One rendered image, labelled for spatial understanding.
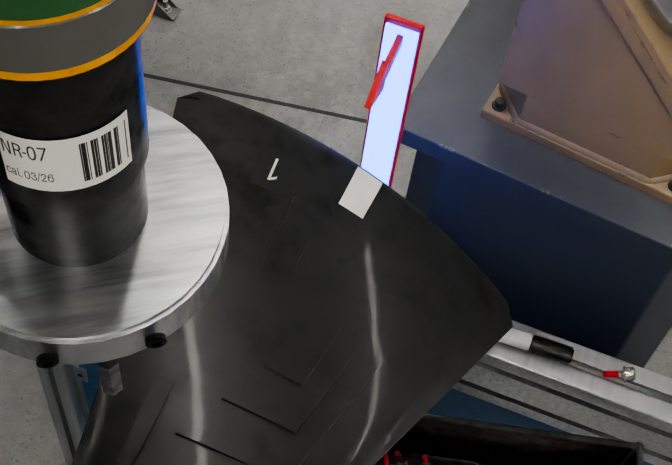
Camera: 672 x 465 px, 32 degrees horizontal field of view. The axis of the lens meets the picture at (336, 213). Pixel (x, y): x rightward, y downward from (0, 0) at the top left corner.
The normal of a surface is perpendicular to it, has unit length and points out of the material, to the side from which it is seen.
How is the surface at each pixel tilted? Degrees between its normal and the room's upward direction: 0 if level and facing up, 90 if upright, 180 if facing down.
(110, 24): 90
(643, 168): 90
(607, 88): 90
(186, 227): 0
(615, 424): 90
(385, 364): 19
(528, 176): 0
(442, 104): 0
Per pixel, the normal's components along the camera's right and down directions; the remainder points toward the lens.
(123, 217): 0.74, 0.59
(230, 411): 0.20, -0.60
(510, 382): -0.36, 0.76
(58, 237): -0.08, 0.83
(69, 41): 0.43, 0.77
